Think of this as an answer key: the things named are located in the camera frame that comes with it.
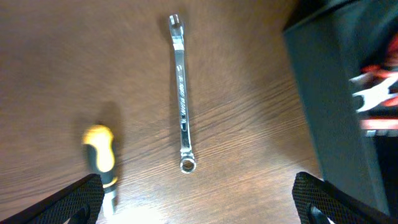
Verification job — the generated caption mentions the red handled side cutters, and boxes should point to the red handled side cutters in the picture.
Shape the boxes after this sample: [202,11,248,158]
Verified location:
[349,34,397,113]

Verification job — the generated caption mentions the silver ring wrench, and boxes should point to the silver ring wrench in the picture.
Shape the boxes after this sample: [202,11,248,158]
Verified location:
[169,14,197,174]

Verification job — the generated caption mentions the orange socket rail with sockets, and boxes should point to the orange socket rail with sockets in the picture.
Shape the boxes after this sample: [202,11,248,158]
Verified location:
[360,118,397,138]

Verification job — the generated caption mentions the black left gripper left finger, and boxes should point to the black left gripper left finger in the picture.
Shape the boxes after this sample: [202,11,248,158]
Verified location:
[1,174,104,224]

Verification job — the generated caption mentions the yellow black stubby screwdriver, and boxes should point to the yellow black stubby screwdriver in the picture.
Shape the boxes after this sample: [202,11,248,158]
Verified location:
[81,124,118,217]

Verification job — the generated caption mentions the black open box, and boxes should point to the black open box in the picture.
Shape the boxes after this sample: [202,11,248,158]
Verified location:
[283,0,397,218]

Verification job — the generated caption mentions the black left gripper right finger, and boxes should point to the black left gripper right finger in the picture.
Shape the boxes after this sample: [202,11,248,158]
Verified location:
[292,172,397,224]

